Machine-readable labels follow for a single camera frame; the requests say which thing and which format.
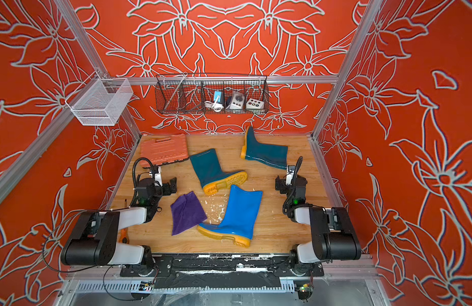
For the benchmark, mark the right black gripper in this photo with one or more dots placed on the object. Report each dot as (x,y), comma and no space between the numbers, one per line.
(282,185)

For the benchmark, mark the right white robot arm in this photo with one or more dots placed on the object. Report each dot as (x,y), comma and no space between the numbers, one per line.
(332,233)

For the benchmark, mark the teal boot with yellow sole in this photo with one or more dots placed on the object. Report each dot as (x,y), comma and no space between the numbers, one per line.
(210,174)

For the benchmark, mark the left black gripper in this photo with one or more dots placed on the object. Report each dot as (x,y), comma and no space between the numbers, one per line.
(166,187)

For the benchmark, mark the white grey device in basket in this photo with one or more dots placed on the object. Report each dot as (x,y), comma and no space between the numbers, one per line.
(236,101)

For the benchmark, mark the orange plastic tool case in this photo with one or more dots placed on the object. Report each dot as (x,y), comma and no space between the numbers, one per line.
(166,150)

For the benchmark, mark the teal boot near back wall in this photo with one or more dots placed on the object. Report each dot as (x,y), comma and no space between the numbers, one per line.
(268,154)

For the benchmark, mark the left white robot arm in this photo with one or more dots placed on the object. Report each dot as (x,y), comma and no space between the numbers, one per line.
(93,241)

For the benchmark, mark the black wire wall basket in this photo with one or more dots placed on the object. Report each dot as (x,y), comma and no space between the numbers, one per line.
(193,93)

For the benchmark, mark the bright blue rubber boot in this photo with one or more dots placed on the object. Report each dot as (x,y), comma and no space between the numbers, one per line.
(239,220)

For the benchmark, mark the purple cloth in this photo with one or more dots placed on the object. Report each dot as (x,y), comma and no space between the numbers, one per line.
(187,212)

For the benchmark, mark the white mesh wall basket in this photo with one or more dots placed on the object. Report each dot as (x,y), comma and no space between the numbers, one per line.
(100,103)

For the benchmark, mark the blue white small box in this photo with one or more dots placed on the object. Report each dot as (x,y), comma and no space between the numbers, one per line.
(217,96)

